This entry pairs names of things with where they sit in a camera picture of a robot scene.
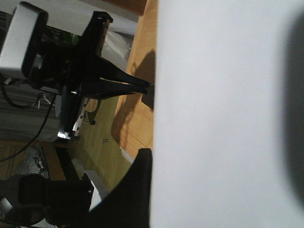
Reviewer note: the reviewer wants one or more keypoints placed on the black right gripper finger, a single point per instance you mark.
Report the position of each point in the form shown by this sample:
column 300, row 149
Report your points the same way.
column 128, row 204

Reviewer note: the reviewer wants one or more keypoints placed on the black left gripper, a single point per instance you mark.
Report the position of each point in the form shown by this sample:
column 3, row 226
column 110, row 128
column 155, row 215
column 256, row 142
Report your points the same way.
column 76, row 69

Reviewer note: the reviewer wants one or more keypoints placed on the white paper sheet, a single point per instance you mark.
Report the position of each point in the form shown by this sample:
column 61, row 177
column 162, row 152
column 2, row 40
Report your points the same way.
column 218, row 152

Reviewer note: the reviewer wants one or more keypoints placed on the black office chair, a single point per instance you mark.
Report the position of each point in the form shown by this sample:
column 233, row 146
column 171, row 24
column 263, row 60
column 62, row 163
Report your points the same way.
column 30, row 196

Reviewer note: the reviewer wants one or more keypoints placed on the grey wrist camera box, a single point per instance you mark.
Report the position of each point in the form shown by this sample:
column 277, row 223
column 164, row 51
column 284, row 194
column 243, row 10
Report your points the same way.
column 22, row 40

